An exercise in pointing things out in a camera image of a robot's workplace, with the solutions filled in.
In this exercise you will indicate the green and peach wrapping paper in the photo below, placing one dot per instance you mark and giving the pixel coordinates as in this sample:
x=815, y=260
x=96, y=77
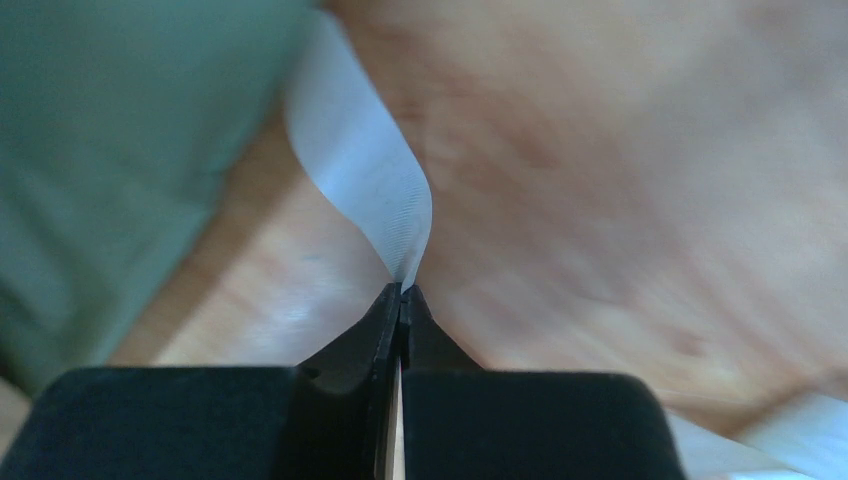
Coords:
x=119, y=122

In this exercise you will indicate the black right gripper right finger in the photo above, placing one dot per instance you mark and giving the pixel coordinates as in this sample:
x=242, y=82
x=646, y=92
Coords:
x=462, y=421

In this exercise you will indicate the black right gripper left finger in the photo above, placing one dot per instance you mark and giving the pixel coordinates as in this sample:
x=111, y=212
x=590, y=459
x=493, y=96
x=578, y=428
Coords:
x=324, y=418

